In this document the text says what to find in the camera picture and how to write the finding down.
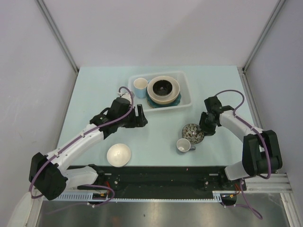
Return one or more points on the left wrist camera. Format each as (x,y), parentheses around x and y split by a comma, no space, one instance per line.
(125,95)

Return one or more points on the aluminium frame post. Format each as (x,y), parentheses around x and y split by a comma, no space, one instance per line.
(264,33)
(57,34)

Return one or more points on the white plastic bin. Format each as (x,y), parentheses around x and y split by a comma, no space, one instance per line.
(179,76)

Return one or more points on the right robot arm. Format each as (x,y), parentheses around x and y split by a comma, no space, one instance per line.
(261,151)

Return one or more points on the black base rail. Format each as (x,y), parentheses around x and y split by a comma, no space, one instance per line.
(196,177)

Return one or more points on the floral patterned bowl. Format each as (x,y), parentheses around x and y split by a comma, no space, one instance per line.
(190,132)

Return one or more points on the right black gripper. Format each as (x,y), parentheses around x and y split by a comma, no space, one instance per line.
(208,131)

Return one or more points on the black glossy bowl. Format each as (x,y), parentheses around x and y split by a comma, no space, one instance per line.
(162,88)

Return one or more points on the teal glass plate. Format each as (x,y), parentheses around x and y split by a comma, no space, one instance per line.
(152,104)

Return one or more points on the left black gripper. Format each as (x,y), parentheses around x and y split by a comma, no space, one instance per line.
(140,121)

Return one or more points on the grey white mug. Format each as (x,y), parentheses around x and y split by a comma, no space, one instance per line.
(183,145)

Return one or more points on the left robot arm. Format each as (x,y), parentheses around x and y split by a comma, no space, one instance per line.
(50,173)

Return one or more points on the left aluminium frame post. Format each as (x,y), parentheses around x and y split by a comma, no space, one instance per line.
(57,34)

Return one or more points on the white cable duct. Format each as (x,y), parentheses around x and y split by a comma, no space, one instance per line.
(145,194)

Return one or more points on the right aluminium frame post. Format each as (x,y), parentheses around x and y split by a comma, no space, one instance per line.
(264,33)

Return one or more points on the large cream bowl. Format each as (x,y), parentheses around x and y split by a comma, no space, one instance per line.
(162,100)

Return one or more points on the light blue mug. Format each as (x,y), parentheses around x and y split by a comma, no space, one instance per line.
(140,86)

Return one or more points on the small white bowl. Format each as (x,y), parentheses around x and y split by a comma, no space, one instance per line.
(118,155)

